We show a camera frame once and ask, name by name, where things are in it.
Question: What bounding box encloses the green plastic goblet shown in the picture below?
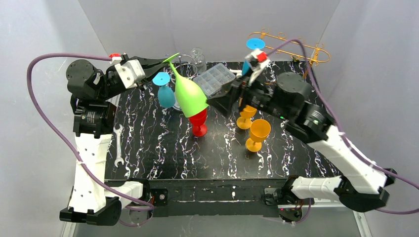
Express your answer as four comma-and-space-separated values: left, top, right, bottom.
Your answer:
163, 53, 209, 118

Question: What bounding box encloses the orange plastic goblet far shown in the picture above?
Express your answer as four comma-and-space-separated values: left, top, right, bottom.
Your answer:
236, 105, 257, 130

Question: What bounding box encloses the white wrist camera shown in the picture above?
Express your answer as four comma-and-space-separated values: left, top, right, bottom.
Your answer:
242, 48, 271, 86
109, 53, 146, 89

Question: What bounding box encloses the orange plastic goblet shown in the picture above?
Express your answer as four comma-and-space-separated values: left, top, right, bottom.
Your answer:
236, 105, 257, 130
245, 119, 271, 153

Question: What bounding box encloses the white small tool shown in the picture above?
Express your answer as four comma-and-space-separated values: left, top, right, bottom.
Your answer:
229, 69, 242, 78

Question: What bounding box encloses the orange plastic goblet near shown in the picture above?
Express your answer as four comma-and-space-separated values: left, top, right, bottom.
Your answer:
245, 119, 271, 153

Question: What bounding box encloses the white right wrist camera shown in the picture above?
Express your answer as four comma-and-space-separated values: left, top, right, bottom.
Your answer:
242, 48, 271, 86

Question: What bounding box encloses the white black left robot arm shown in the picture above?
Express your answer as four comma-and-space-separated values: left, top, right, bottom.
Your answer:
59, 54, 168, 226

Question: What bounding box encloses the clear glass wine glass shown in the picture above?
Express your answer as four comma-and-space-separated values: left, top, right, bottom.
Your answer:
190, 47, 207, 74

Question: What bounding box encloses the gold wire glass rack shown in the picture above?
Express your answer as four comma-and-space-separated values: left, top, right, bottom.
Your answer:
246, 28, 331, 79

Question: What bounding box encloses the blue plastic goblet back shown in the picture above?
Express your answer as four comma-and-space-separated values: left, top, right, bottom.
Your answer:
242, 38, 265, 76

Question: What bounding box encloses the red plastic goblet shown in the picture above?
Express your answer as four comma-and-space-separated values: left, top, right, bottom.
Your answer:
189, 109, 208, 137

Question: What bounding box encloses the blue plastic goblet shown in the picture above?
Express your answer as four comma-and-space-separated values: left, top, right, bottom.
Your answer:
152, 72, 176, 108
242, 38, 265, 76

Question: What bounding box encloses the silver open-end wrench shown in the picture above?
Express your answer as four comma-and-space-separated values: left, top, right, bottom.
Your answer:
114, 124, 124, 168

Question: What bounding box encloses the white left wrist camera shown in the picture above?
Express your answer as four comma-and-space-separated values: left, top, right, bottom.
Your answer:
109, 53, 146, 89

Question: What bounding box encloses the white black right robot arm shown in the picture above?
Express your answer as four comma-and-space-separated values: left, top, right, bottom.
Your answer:
207, 72, 394, 212

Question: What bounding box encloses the clear plastic parts box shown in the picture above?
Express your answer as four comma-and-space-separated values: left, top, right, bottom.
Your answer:
193, 63, 236, 97

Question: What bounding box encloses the chrome spiral glass rack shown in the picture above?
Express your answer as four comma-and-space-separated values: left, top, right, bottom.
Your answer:
171, 54, 197, 112

